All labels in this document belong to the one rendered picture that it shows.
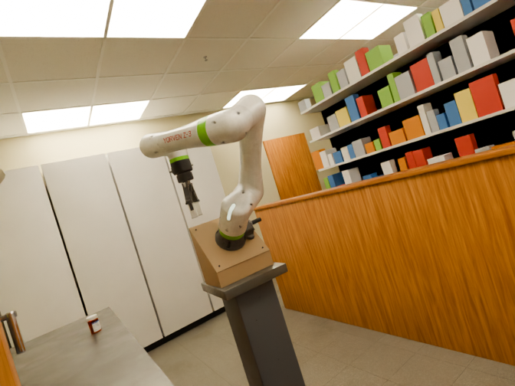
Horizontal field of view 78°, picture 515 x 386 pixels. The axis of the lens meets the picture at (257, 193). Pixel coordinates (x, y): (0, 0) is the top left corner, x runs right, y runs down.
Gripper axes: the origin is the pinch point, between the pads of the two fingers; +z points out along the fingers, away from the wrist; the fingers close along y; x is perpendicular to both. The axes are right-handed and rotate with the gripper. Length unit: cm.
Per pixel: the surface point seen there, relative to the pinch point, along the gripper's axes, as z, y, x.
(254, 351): 65, 11, 7
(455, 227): 51, -22, 129
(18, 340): 12, 84, -28
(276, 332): 62, 5, 19
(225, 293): 34.5, 19.1, 4.5
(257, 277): 34.3, 11.6, 18.8
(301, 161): -26, -393, 127
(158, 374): 33, 73, -8
